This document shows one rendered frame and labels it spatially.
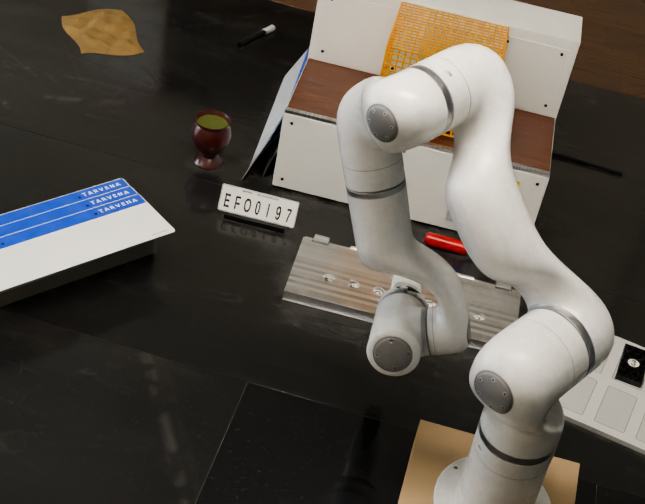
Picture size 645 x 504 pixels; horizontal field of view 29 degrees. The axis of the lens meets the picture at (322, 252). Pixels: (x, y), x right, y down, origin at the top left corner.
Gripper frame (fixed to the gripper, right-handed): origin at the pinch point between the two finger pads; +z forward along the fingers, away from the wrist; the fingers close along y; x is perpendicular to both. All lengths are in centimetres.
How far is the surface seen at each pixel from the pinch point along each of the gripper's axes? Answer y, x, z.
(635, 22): -17, 46, 160
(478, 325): 13.1, 14.9, 11.0
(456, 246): 9.4, 8.2, 35.8
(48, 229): 10, -66, 0
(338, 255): 10.8, -14.2, 21.0
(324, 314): 16.9, -13.5, 7.2
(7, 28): 2, -106, 79
